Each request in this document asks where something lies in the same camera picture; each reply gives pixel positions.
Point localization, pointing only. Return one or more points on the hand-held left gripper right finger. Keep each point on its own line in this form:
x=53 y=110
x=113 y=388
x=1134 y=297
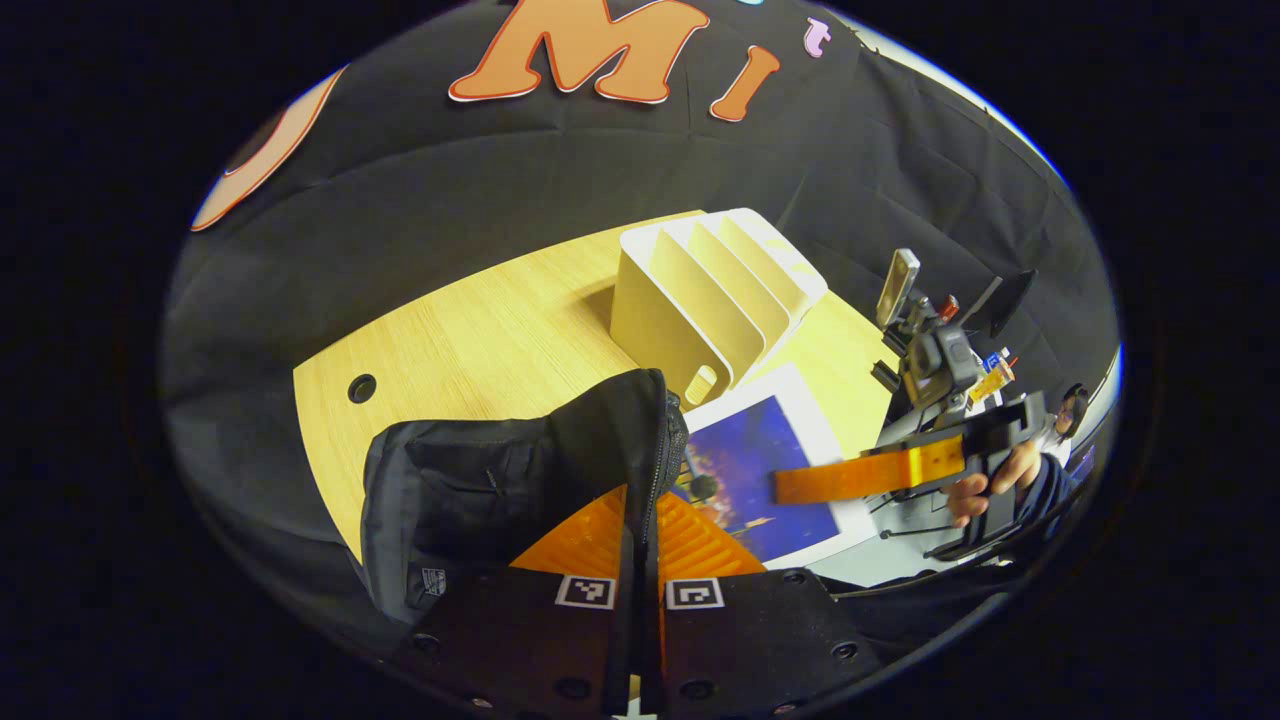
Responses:
x=750 y=640

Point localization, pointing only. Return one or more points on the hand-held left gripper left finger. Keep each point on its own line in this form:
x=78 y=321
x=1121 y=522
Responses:
x=560 y=640

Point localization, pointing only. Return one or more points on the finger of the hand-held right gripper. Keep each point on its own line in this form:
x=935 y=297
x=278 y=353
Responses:
x=860 y=475

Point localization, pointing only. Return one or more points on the dark blue cover book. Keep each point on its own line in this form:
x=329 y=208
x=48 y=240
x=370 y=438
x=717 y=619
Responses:
x=760 y=450

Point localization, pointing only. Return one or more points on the black schoolbag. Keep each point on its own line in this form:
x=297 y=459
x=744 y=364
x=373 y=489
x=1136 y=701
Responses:
x=480 y=490

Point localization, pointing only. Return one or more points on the white bookshelf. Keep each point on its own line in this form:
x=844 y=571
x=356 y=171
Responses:
x=650 y=310

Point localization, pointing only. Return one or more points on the small red object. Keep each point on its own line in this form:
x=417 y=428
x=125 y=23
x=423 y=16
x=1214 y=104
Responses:
x=947 y=307

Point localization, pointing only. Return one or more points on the black computer monitor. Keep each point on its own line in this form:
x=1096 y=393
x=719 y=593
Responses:
x=1005 y=298

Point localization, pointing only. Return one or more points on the black table grommet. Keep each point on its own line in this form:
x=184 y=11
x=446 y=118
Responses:
x=362 y=388

